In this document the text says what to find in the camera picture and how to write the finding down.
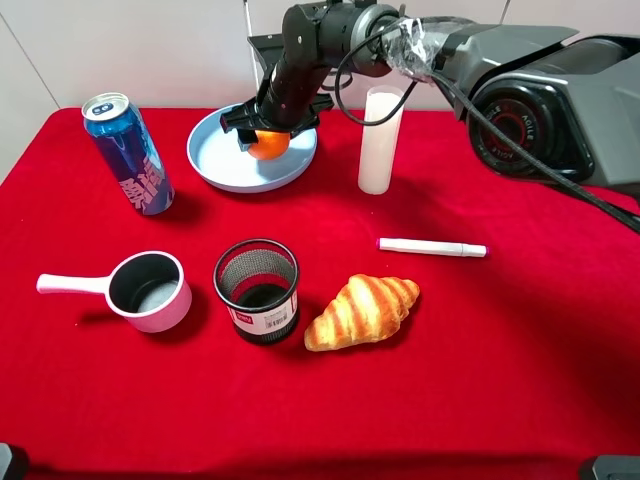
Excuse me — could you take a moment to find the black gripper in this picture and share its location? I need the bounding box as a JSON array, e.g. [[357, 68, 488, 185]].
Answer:
[[220, 94, 334, 151]]

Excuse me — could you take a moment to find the orange mandarin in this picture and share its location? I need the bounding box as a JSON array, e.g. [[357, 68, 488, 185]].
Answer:
[[248, 130, 290, 161]]

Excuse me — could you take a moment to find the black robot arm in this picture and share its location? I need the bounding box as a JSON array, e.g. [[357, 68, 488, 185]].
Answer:
[[221, 1, 639, 196]]

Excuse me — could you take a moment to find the light blue plate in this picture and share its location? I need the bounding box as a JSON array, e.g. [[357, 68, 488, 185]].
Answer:
[[186, 105, 318, 194]]

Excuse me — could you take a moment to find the tall glass of milk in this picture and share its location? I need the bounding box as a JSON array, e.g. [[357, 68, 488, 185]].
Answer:
[[358, 85, 403, 195]]

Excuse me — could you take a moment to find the black mesh pen holder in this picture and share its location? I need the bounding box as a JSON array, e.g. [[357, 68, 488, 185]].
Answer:
[[212, 238, 300, 345]]

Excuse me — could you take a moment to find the blue drink can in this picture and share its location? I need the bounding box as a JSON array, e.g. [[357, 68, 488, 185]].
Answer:
[[81, 92, 175, 216]]

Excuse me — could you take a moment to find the white marker pen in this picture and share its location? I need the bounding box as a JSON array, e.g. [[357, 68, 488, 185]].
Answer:
[[376, 238, 488, 258]]

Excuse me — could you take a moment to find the pink saucepan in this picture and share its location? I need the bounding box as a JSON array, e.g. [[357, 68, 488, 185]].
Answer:
[[36, 251, 192, 333]]

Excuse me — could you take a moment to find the croissant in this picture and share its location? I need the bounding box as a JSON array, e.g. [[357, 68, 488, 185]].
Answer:
[[304, 274, 420, 352]]

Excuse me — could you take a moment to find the red tablecloth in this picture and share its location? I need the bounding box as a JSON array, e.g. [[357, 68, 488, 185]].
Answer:
[[1, 108, 639, 479]]

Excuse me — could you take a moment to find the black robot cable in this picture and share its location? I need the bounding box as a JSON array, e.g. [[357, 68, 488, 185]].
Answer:
[[333, 18, 640, 234]]

